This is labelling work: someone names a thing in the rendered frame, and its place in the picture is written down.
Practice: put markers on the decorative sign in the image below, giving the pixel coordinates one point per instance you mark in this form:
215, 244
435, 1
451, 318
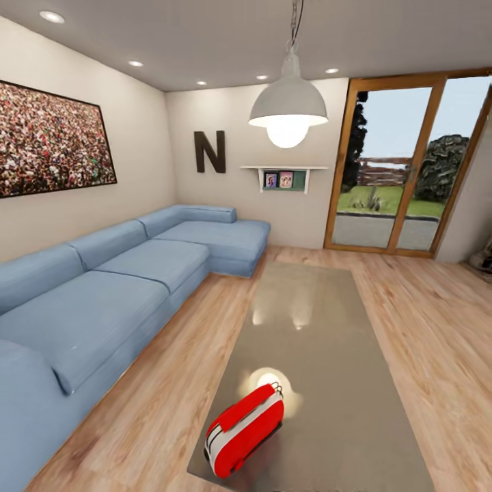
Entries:
201, 144

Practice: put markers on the coffee table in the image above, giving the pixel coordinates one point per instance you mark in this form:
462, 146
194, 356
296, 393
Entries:
344, 427

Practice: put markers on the radio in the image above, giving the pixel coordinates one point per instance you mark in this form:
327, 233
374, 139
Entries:
243, 428

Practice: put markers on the room light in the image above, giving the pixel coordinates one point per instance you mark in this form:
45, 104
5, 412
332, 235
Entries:
289, 95

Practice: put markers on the shelf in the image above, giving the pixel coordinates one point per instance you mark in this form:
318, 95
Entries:
300, 180

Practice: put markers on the sofa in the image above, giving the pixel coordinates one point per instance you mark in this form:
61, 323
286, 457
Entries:
75, 317

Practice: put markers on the door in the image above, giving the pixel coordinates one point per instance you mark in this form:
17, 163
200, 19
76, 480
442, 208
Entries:
406, 143

